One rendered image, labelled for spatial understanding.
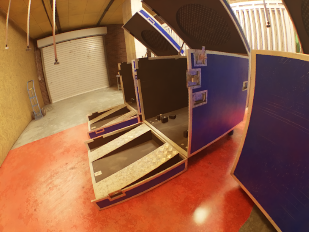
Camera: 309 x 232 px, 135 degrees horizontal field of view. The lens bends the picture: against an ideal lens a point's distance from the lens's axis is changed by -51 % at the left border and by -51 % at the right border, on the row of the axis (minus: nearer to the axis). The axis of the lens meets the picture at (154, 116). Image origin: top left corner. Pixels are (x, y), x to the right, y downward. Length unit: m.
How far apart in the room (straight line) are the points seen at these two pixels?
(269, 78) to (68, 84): 6.48
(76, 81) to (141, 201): 5.99
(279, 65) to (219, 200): 0.90
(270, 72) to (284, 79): 0.08
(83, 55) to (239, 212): 6.76
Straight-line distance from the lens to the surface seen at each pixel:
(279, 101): 0.64
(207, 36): 1.79
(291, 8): 1.37
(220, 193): 1.09
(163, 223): 0.94
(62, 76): 6.50
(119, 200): 1.02
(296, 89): 0.60
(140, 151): 1.40
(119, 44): 7.10
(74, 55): 6.55
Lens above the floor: 0.89
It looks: 23 degrees down
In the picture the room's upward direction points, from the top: 6 degrees counter-clockwise
